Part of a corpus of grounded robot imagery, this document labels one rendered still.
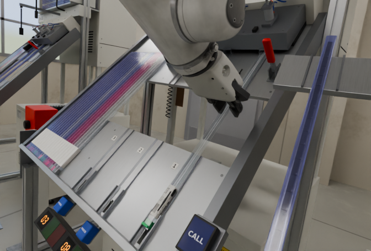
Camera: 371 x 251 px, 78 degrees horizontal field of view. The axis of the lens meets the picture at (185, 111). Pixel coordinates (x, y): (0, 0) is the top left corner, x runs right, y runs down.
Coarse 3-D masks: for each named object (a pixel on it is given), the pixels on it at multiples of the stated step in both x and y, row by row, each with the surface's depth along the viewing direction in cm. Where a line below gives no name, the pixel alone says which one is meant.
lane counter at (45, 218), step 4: (48, 212) 52; (44, 216) 51; (48, 216) 51; (52, 216) 50; (40, 220) 51; (44, 220) 51; (48, 220) 50; (40, 224) 50; (44, 224) 50; (40, 228) 49
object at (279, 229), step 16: (320, 64) 32; (320, 80) 30; (320, 96) 29; (304, 112) 28; (304, 128) 27; (304, 144) 25; (304, 160) 24; (288, 176) 24; (288, 192) 23; (288, 208) 22; (272, 224) 21; (288, 224) 21; (272, 240) 20
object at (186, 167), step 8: (264, 56) 59; (256, 64) 57; (248, 72) 56; (248, 80) 55; (224, 112) 50; (216, 120) 49; (216, 128) 48; (208, 136) 47; (200, 144) 46; (192, 152) 45; (200, 152) 45; (192, 160) 44; (184, 168) 43; (176, 176) 43; (184, 176) 43; (176, 184) 42; (152, 216) 39; (152, 224) 38
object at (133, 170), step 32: (128, 128) 60; (96, 160) 57; (128, 160) 52; (160, 160) 49; (96, 192) 49; (128, 192) 46; (160, 192) 43; (192, 192) 40; (128, 224) 41; (160, 224) 39
